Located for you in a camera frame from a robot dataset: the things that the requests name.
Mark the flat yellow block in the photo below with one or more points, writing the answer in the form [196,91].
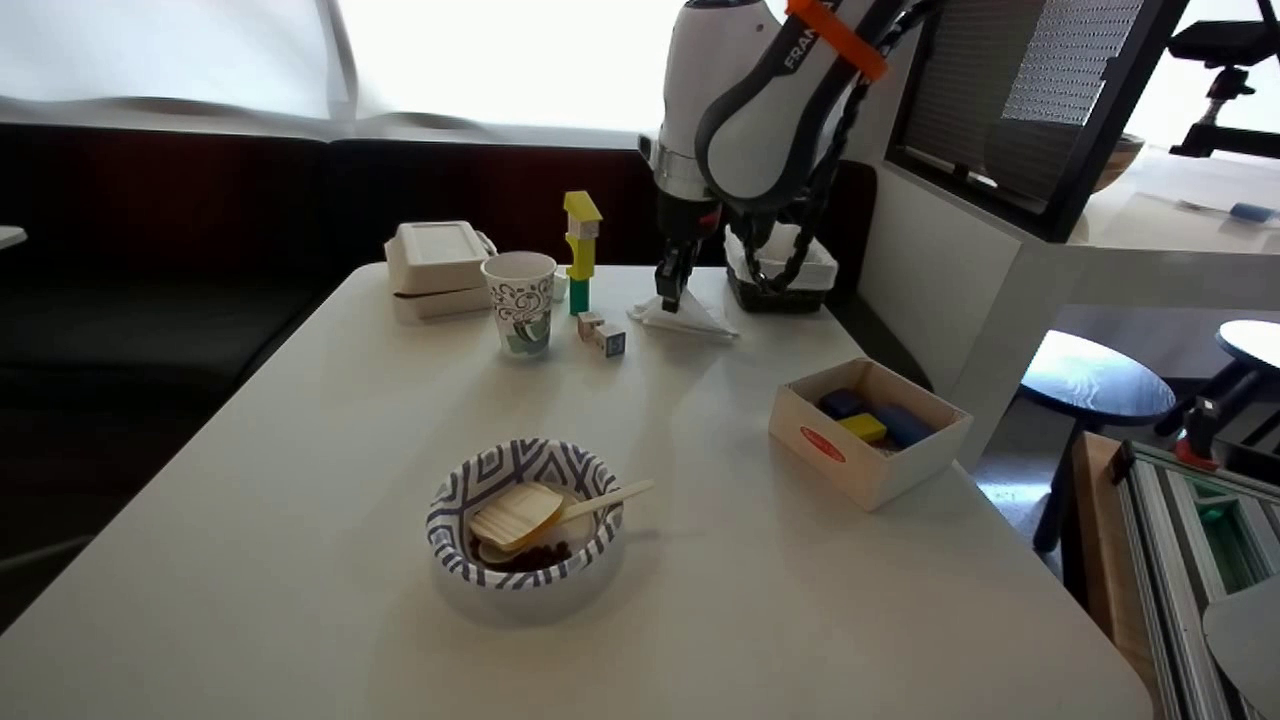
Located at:
[863,427]

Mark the red clamp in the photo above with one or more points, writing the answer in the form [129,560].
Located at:
[1200,430]

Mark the round black stool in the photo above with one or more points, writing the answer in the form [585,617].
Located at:
[1252,345]
[1095,380]

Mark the green block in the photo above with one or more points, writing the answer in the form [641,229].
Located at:
[579,296]

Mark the small pale wooden block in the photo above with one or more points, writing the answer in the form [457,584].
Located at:
[584,229]

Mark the tall yellow block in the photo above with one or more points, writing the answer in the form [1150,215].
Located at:
[581,258]

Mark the stack of white paper towels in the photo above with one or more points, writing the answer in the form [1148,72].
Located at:
[812,262]

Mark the blue patterned paper bowl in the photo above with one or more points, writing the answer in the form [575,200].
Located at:
[490,470]

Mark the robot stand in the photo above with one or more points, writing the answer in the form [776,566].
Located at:
[1180,580]

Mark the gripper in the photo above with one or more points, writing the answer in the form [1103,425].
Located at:
[687,222]

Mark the camera on mount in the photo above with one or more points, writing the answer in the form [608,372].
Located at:
[1215,50]

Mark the open wooden box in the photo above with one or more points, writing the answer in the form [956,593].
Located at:
[860,465]

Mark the dark blue block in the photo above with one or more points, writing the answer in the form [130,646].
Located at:
[841,403]

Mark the wooden board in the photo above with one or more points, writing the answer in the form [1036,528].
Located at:
[1100,540]

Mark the white side table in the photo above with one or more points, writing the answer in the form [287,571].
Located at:
[10,237]

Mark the long blue block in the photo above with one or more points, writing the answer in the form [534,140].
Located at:
[905,427]

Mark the ridged wooden scoop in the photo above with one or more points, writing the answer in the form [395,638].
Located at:
[515,515]

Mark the yellow wedge block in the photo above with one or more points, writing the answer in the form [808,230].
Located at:
[582,206]

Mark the window with white blind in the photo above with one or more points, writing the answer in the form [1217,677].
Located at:
[480,55]

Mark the black basket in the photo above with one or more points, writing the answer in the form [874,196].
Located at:
[775,297]

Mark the white foam takeout container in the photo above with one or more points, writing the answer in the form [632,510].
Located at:
[436,262]

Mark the wooden bowl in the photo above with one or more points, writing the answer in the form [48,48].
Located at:
[1122,160]

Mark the patterned paper cup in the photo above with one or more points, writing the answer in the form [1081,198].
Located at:
[521,305]

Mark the heap of dark beans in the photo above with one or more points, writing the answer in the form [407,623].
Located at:
[535,557]

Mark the wooden spoon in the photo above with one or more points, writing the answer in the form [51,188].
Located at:
[610,497]

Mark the wooden letter cube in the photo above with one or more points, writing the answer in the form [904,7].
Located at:
[589,324]

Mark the black framed mesh panel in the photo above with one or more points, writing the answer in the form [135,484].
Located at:
[1000,90]

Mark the blue marker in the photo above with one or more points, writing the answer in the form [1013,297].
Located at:
[1250,211]

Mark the white counter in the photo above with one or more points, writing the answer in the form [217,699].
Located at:
[960,290]

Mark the wooden cube with blue print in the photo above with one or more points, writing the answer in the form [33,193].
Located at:
[611,341]

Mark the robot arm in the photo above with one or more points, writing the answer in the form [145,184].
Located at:
[715,90]

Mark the folded white paper towel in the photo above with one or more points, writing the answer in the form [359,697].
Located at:
[700,320]

